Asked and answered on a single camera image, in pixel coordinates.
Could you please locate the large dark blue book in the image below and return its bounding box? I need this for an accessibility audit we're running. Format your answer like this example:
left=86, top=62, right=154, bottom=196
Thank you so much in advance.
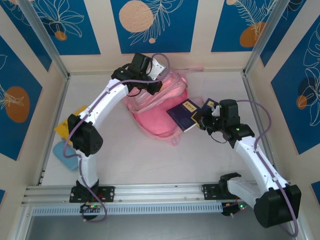
left=166, top=98, right=202, bottom=133

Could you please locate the small dark blue book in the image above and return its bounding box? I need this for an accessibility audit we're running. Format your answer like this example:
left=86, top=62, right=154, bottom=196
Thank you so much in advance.
left=200, top=98, right=219, bottom=114

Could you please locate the pink student backpack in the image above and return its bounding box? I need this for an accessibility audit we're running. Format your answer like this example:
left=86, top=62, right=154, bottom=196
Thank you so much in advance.
left=124, top=65, right=205, bottom=147

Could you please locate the yellow book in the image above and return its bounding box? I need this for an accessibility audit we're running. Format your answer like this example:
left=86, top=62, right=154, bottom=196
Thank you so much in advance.
left=54, top=105, right=88, bottom=146

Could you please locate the light blue pencil pouch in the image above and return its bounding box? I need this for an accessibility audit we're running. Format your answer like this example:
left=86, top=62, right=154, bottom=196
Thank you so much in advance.
left=52, top=141, right=79, bottom=172

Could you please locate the aluminium table edge rail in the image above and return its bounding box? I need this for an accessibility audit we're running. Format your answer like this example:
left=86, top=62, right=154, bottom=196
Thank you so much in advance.
left=241, top=71, right=280, bottom=181
left=36, top=74, right=71, bottom=186

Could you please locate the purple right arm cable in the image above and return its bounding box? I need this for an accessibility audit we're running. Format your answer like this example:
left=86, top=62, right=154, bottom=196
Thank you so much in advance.
left=236, top=99, right=300, bottom=238

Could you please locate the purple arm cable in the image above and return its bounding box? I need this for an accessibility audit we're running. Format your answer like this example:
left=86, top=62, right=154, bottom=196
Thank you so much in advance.
left=62, top=52, right=172, bottom=223
left=236, top=99, right=300, bottom=238

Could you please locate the blue floral wall poster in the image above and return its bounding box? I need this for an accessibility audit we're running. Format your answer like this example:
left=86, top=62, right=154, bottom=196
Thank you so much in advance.
left=210, top=0, right=279, bottom=53
left=0, top=34, right=44, bottom=162
left=270, top=23, right=320, bottom=156
left=110, top=0, right=200, bottom=55
left=31, top=0, right=102, bottom=56
left=259, top=0, right=320, bottom=68
left=0, top=0, right=53, bottom=73

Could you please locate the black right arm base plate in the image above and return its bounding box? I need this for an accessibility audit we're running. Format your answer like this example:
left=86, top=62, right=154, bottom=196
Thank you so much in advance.
left=201, top=183, right=249, bottom=201

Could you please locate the aluminium mounting rail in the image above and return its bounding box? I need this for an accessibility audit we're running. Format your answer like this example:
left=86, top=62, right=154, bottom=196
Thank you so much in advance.
left=21, top=181, right=297, bottom=206

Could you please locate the aluminium frame post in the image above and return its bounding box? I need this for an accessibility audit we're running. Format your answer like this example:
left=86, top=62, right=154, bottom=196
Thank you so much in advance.
left=242, top=0, right=288, bottom=76
left=17, top=0, right=70, bottom=79

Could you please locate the grey slotted cable duct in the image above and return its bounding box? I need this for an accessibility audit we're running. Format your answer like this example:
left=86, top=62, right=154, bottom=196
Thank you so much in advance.
left=31, top=202, right=224, bottom=216

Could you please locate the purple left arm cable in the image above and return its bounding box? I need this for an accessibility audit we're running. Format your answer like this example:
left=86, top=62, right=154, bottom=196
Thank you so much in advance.
left=62, top=52, right=172, bottom=223

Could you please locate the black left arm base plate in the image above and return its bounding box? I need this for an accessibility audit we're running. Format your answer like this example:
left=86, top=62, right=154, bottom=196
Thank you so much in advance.
left=69, top=185, right=116, bottom=203

